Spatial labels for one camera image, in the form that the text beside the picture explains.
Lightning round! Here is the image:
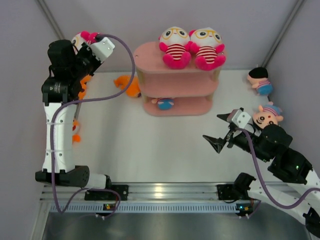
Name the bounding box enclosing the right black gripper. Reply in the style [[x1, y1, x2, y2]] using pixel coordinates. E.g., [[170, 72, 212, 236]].
[[203, 129, 271, 162]]

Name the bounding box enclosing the pink panda plush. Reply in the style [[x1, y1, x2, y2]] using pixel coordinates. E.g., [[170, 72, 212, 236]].
[[189, 27, 227, 71], [71, 31, 99, 52], [158, 26, 191, 70]]

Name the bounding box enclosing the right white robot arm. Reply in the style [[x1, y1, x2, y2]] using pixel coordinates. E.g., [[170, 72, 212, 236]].
[[203, 108, 320, 238]]

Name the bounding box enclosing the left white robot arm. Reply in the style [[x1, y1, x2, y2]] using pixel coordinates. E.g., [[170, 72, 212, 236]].
[[35, 37, 115, 200]]

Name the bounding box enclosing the pink three-tier shelf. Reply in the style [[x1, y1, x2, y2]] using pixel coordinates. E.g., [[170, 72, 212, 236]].
[[133, 41, 221, 117]]

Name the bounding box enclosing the orange shark plush near shelf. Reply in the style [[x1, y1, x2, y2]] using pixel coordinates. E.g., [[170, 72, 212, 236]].
[[113, 75, 141, 98]]

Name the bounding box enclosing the doll plush on bottom shelf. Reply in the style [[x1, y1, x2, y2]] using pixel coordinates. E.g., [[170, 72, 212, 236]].
[[151, 97, 175, 111]]

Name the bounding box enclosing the orange shark plush back-left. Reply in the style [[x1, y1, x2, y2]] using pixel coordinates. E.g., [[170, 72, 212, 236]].
[[78, 75, 92, 100]]

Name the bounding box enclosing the blue-hat doll plush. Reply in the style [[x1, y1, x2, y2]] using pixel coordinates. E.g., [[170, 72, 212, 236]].
[[252, 101, 284, 131]]

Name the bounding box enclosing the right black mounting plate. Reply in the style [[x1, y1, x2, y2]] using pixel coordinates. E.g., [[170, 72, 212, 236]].
[[216, 184, 239, 201]]

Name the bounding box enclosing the black mounting plate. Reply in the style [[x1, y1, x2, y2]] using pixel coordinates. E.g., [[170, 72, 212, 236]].
[[216, 184, 239, 201], [84, 184, 129, 201]]

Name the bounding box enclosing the black-haired doll plush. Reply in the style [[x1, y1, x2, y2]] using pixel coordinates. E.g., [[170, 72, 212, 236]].
[[246, 67, 273, 96]]

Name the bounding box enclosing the orange shark plush front-left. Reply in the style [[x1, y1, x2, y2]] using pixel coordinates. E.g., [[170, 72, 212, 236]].
[[72, 119, 81, 143]]

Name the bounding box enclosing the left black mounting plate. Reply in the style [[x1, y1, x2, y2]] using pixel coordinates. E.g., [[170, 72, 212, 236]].
[[84, 184, 129, 201]]

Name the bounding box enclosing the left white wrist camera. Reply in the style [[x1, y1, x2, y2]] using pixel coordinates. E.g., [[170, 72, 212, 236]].
[[90, 37, 115, 63]]

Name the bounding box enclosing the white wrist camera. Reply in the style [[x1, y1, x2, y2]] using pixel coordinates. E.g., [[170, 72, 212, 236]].
[[90, 37, 115, 63], [230, 108, 252, 129]]

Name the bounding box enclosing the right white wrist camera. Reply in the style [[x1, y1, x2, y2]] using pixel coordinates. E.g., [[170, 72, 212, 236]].
[[230, 108, 252, 129]]

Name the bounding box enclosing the white slotted cable duct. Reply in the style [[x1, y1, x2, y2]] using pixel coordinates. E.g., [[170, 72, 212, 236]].
[[65, 202, 252, 214]]

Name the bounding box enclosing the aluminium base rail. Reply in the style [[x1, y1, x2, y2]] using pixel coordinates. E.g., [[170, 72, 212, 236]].
[[39, 181, 313, 202]]

